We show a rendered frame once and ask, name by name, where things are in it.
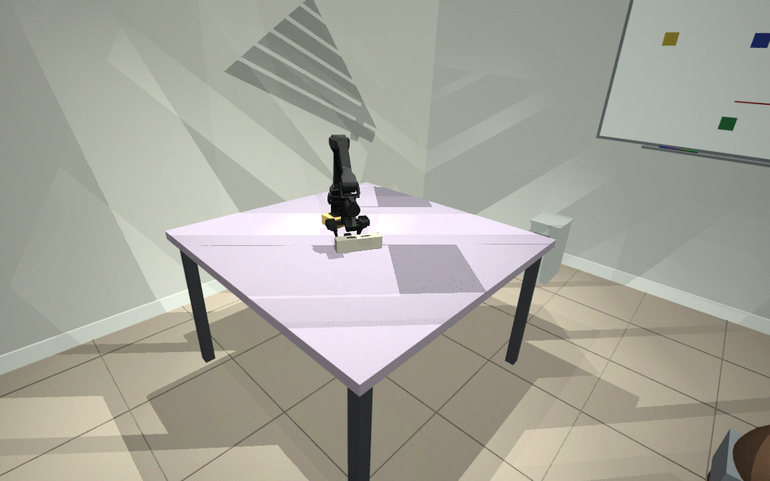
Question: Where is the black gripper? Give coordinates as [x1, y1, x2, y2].
[325, 208, 370, 237]

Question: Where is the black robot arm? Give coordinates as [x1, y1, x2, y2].
[328, 134, 362, 232]

